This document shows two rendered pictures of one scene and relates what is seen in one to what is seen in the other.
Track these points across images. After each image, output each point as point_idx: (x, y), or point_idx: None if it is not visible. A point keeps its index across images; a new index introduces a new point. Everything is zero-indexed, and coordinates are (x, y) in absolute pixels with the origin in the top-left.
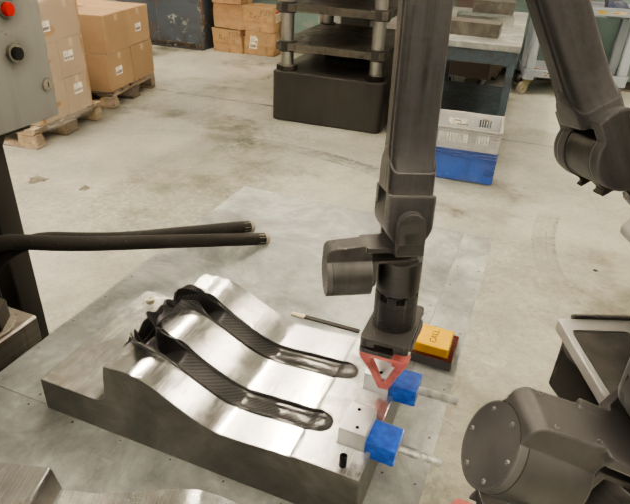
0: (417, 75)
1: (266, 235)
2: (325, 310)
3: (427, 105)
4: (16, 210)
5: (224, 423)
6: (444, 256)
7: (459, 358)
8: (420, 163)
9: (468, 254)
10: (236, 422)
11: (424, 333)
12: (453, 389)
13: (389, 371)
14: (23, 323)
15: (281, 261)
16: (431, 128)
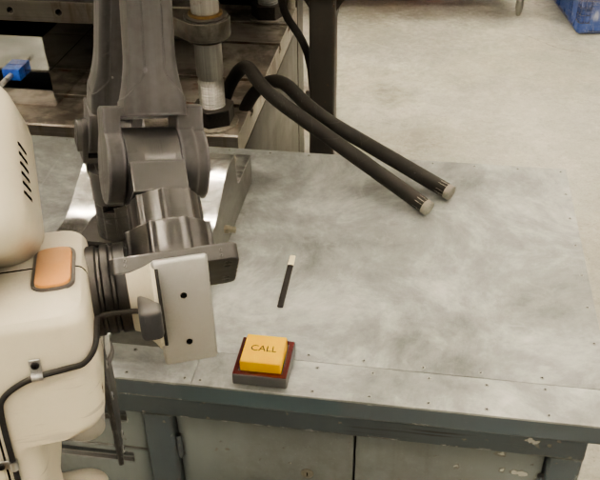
0: (94, 1)
1: (424, 203)
2: (310, 278)
3: (96, 30)
4: (330, 60)
5: (73, 221)
6: (508, 370)
7: (261, 391)
8: (91, 80)
9: (534, 396)
10: (74, 227)
11: (266, 340)
12: None
13: None
14: (226, 134)
15: (393, 231)
16: (97, 53)
